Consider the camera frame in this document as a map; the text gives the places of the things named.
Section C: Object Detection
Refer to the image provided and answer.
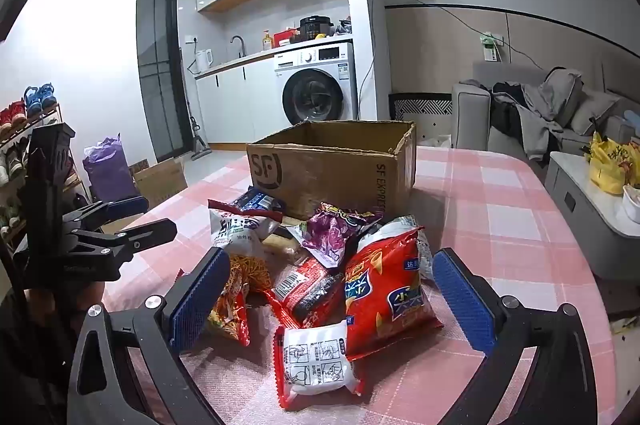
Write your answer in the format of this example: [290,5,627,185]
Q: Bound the red shoes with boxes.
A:
[0,100,27,128]

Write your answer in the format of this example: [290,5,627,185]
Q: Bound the blue shoes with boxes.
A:
[23,84,58,118]

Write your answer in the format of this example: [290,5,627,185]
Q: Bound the grey jacket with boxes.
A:
[520,68,585,161]

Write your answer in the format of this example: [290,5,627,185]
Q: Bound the white red-edged snack packet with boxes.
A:
[273,319,365,411]

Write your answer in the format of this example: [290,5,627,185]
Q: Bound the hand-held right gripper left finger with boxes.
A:
[67,246,232,425]

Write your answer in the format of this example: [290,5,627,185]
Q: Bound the red box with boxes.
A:
[273,26,301,48]

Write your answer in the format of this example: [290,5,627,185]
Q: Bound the large red chip bag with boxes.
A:
[342,227,445,362]

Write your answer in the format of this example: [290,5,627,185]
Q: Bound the white lower cabinets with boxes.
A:
[194,62,288,146]

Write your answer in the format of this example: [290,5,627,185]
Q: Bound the grey sofa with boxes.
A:
[451,60,640,176]

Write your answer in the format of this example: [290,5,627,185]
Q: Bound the stick vacuum cleaner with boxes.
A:
[177,48,211,161]

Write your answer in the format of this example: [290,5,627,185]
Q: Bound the beige wafer packet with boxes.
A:
[262,225,306,263]

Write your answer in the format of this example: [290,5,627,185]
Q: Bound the small brown cardboard box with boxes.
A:
[129,158,188,208]

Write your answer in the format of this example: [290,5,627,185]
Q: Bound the red dark noodle packet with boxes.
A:
[262,255,351,331]

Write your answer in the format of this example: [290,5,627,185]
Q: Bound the yellow plastic bag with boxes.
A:
[589,131,640,196]

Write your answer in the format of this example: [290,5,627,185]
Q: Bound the purple candy bag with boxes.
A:
[299,202,385,269]

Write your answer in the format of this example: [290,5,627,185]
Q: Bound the white washing machine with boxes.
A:
[273,41,360,126]

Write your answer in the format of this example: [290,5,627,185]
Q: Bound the grey cushion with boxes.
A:
[570,89,621,136]

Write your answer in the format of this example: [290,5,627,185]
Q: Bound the white black-lettered snack bag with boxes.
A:
[208,199,282,262]

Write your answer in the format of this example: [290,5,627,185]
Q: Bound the white bowl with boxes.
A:
[621,185,640,224]

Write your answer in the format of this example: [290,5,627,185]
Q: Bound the black patterned panel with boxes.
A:
[389,92,453,138]

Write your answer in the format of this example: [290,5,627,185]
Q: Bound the person's left hand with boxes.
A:
[25,280,106,323]

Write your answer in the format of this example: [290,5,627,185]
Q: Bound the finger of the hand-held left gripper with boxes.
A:
[75,196,150,233]
[70,218,178,266]

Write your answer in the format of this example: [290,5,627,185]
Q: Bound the black rice cooker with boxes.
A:
[299,16,335,40]

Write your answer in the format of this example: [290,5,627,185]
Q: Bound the orange red snack packet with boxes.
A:
[205,252,273,348]

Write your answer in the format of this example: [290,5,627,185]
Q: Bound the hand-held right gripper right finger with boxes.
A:
[431,247,598,425]

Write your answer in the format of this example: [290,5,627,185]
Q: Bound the grey white coffee table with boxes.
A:
[544,150,640,283]

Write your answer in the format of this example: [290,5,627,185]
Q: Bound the black clothing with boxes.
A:
[460,79,531,156]

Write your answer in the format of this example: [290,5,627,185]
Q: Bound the wooden shoe rack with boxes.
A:
[0,105,93,251]

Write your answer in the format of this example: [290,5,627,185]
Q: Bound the dark glass door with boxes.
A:
[136,0,193,162]

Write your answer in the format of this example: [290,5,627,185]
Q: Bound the pink plaid tablecloth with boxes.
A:
[102,146,618,425]

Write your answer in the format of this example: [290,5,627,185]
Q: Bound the wall socket with plug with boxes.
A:
[479,31,506,62]

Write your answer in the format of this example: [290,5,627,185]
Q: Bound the purple plastic bag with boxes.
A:
[82,135,138,201]

